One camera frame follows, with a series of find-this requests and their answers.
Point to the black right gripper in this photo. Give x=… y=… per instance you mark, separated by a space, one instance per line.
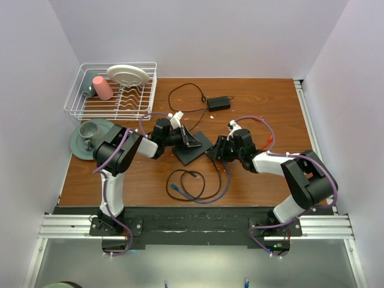
x=216 y=153

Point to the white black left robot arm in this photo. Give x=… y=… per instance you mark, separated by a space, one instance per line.
x=115 y=153

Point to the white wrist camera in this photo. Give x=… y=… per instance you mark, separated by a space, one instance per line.
x=175 y=119
x=232 y=126

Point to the white wire dish rack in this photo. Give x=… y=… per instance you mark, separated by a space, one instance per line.
x=128 y=102

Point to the aluminium rail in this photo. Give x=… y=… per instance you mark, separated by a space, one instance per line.
x=311 y=226
x=307 y=117

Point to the grey metal mug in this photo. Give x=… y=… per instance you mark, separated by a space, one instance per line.
x=91 y=134

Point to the aluminium front rail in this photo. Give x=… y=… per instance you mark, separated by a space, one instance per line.
x=311 y=226

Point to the pink plastic cup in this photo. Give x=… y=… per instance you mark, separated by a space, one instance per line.
x=102 y=88

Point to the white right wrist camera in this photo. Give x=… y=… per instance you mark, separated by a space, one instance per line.
x=232 y=126

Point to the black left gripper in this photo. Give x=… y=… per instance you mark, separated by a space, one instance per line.
x=185 y=137

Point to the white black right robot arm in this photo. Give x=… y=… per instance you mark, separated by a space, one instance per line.
x=307 y=178

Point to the white ceramic plate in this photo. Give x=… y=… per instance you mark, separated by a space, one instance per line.
x=127 y=75

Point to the black power adapter brick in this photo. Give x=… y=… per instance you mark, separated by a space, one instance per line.
x=218 y=103

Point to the aluminium right side rail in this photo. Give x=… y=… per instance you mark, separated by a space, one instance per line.
x=307 y=117

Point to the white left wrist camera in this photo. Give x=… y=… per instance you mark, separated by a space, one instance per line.
x=175 y=119

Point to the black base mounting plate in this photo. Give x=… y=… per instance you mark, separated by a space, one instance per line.
x=186 y=226

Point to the green plate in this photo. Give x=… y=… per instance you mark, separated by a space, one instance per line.
x=77 y=144

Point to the black network switch box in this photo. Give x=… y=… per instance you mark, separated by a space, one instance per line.
x=187 y=155

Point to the dark green mug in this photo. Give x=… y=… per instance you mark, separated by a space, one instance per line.
x=87 y=86

